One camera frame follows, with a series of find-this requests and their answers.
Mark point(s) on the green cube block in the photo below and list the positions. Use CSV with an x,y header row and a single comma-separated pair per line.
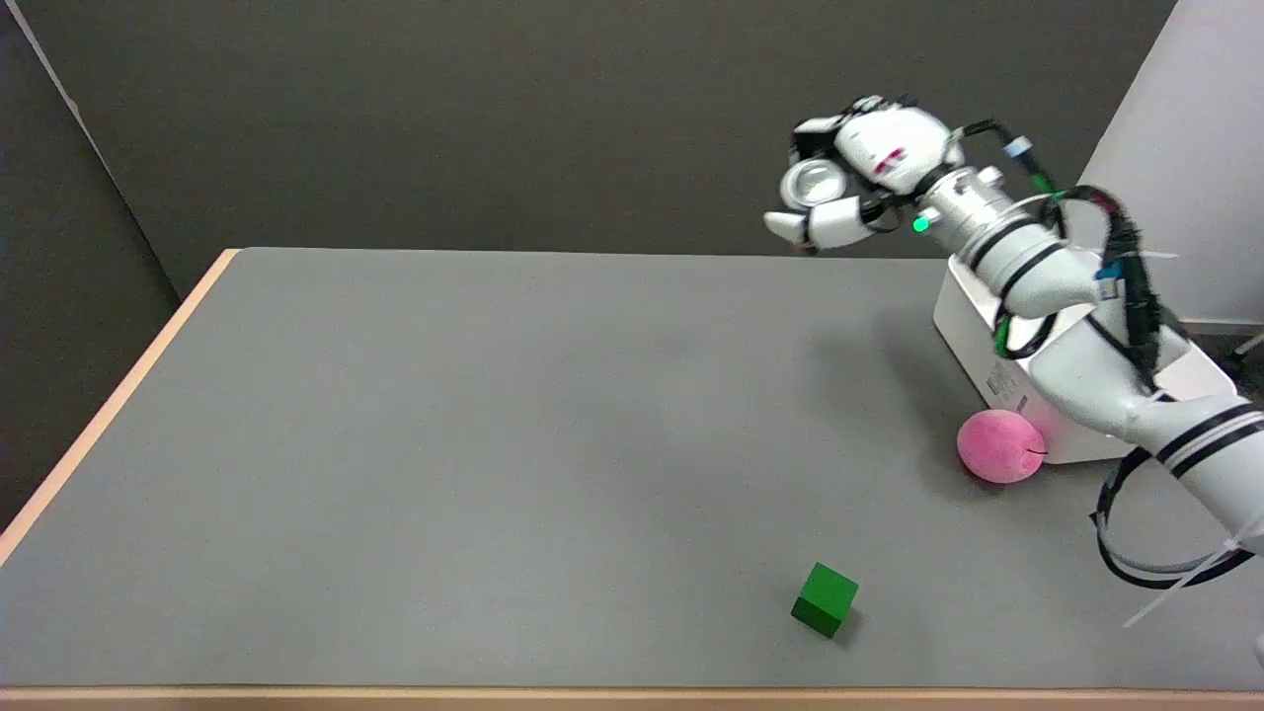
x,y
824,597

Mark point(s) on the pink foam ball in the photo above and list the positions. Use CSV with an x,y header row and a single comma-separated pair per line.
x,y
999,446

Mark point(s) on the black can silver lid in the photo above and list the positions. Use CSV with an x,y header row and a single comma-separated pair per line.
x,y
816,182

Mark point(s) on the white zip tie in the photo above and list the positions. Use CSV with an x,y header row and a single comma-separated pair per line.
x,y
1180,588

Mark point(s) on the white open box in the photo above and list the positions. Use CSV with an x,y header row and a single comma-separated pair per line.
x,y
973,331

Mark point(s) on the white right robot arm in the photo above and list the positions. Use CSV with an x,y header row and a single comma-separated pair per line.
x,y
1071,365

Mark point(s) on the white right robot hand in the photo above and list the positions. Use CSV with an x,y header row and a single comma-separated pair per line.
x,y
889,148

